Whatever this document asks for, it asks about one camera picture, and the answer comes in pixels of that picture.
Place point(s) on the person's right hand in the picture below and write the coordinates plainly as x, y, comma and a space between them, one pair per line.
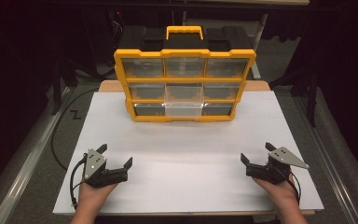
282, 194

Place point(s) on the clear plastic drawer pulled out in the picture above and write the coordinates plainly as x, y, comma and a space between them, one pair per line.
184, 107

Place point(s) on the black stand leg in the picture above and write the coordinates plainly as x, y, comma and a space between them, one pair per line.
57, 90
313, 99

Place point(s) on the yellow black drawer organizer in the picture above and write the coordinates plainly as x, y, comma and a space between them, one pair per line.
185, 53

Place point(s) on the set of clear organizer drawers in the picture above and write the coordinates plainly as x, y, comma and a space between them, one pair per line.
143, 67

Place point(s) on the metal floor rail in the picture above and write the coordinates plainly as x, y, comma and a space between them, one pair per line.
28, 161
329, 161

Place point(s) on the person's left hand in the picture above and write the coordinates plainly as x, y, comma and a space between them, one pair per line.
91, 197

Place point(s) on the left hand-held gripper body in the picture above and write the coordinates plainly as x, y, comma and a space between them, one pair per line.
95, 165

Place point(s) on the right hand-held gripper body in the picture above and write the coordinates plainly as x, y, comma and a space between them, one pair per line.
276, 169

